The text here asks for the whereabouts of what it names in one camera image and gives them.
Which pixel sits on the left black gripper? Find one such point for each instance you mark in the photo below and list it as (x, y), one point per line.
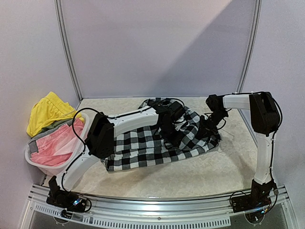
(174, 140)

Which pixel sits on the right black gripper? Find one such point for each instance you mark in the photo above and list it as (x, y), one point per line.
(207, 127)

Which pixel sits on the black white plaid shirt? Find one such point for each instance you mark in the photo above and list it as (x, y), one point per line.
(145, 146)

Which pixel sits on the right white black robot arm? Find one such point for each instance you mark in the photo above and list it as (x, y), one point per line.
(266, 118)

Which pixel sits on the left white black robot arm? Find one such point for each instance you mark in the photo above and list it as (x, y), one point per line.
(99, 143)

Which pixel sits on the white plastic laundry basket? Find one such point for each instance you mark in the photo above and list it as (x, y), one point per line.
(50, 171)

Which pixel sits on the olive green garment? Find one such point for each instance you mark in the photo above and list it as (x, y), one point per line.
(56, 124)

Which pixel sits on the pink printed garment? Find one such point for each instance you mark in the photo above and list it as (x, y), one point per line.
(58, 145)

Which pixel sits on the yellow shorts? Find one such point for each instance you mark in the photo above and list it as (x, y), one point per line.
(46, 111)

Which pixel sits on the grey garment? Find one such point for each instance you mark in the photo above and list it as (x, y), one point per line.
(32, 143)

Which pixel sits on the right aluminium frame post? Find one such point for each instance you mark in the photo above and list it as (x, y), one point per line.
(250, 46)

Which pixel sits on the aluminium frame post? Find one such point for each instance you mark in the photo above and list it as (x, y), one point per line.
(250, 46)
(66, 49)

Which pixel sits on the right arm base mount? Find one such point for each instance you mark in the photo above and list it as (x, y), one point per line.
(240, 201)

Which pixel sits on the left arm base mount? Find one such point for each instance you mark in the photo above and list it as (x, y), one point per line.
(67, 200)

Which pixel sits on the left aluminium frame post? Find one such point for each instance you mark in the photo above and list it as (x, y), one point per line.
(66, 49)

